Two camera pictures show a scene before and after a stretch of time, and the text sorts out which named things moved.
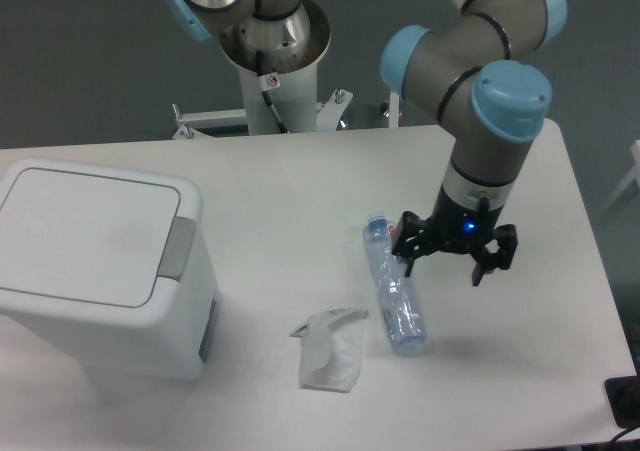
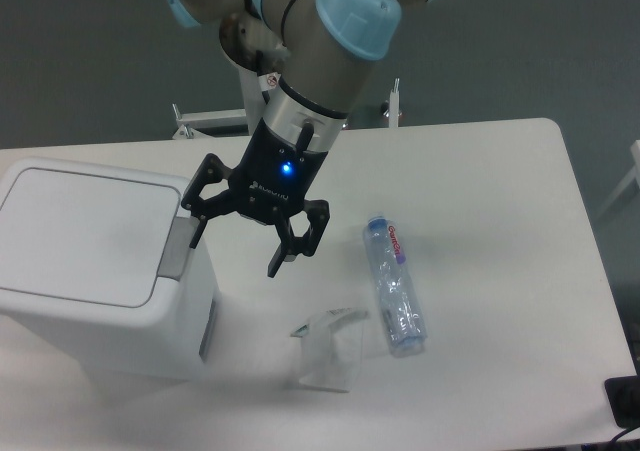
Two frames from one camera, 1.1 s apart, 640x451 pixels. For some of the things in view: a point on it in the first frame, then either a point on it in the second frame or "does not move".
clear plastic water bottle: [396, 291] does not move
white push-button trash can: [113, 266] does not move
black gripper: [457, 226] → [269, 184]
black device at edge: [623, 396] does not move
